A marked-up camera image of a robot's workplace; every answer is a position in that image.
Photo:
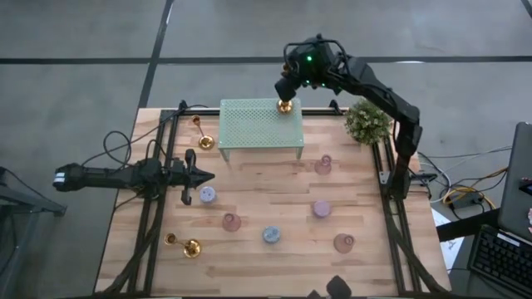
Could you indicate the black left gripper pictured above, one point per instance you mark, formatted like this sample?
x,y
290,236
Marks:
x,y
178,174

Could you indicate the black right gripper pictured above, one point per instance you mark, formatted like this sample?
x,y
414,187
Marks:
x,y
296,66

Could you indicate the pale lilac patterned candle holder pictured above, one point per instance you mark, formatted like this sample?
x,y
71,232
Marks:
x,y
207,194

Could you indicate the gold metal candlestick holder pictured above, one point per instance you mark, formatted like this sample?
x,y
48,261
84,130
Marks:
x,y
285,108
192,248
206,142

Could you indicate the pink glass candle holder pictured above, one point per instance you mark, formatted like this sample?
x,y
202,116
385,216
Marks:
x,y
231,223
343,244
322,168

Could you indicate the blue grey patterned candle holder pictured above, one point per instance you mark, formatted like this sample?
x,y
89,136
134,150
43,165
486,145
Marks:
x,y
271,234

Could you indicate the purple candle holder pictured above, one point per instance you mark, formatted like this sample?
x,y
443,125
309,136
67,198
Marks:
x,y
322,209

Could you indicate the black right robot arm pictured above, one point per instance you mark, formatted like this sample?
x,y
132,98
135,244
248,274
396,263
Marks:
x,y
386,97

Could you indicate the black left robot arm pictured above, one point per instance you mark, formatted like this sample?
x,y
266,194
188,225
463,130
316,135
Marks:
x,y
104,176

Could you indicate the green perforated metal shelf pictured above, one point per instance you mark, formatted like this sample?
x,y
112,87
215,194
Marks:
x,y
253,124

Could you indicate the green artificial potted plant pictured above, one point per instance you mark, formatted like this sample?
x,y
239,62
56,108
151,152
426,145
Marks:
x,y
367,122

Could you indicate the dark metal stand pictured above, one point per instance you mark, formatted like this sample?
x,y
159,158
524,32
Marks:
x,y
37,204

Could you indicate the black rounded object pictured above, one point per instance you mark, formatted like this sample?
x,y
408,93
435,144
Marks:
x,y
338,287

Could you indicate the black power adapter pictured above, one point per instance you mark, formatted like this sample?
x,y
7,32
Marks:
x,y
465,202

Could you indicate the black side desk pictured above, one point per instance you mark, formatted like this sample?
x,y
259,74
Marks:
x,y
465,226

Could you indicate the white paper sheet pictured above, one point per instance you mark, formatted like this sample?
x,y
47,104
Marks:
x,y
453,249

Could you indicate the grey laptop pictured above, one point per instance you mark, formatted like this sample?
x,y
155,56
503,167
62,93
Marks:
x,y
515,187

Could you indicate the black keyboard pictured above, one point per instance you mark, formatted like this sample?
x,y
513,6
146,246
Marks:
x,y
498,257

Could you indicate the pink white small object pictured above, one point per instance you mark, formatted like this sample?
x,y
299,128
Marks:
x,y
530,216

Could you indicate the black aluminium table frame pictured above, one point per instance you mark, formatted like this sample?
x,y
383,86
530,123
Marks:
x,y
320,111

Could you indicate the black frame clamp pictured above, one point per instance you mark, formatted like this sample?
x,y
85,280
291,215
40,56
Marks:
x,y
183,104
334,105

